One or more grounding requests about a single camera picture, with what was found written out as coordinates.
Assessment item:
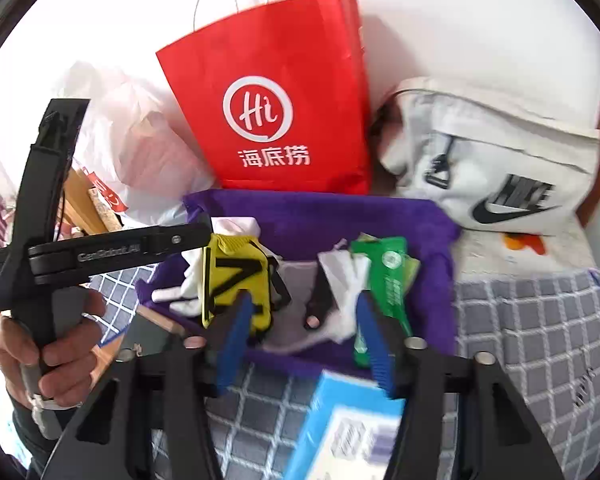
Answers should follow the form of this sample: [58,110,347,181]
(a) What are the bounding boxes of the clear plastic bag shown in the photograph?
[262,249,370,354]

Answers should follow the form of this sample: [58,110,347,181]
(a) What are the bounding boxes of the green wet wipe packet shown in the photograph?
[348,235,422,368]

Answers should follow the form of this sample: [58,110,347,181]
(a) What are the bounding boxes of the yellow black pouch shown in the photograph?
[198,233,291,346]

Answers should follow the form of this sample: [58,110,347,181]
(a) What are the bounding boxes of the left hand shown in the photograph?
[0,289,106,410]

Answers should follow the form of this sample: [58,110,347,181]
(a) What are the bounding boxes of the purple towel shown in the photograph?
[135,190,460,378]

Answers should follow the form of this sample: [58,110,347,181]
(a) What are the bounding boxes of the blue tissue pack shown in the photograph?
[284,372,404,480]

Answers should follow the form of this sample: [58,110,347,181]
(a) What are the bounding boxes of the wooden headboard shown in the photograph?
[62,168,122,235]

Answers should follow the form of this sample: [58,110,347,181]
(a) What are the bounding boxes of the white Miniso plastic bag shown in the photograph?
[65,63,214,228]

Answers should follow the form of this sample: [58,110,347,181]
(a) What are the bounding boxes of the grey checkered bed sheet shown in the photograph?
[84,219,600,480]

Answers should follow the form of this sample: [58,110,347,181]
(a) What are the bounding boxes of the grey Nike waist bag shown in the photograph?
[377,77,600,235]

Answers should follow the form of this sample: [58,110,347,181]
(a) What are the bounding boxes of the red Haidilao paper bag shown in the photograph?
[157,0,372,194]

